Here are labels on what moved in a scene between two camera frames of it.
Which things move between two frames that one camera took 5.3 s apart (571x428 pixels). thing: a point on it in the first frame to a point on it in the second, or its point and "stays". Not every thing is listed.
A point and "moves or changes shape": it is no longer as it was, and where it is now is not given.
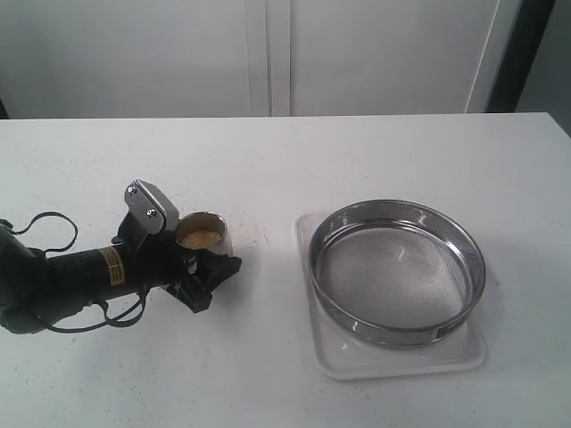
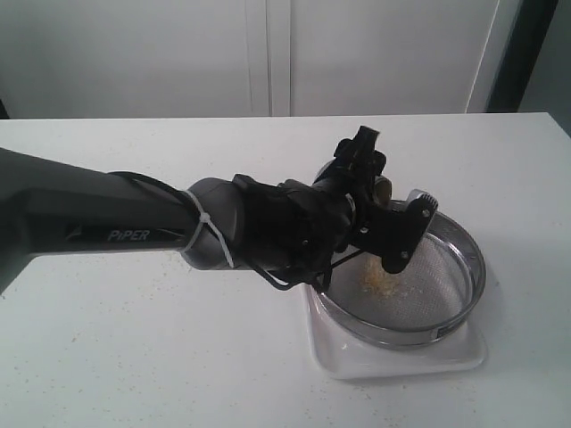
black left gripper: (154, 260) to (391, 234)
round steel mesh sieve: (396, 274) stays
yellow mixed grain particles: (200, 239) moves or changes shape
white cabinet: (119, 59) stays
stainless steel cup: (202, 230) moves or changes shape
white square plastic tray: (340, 352) stays
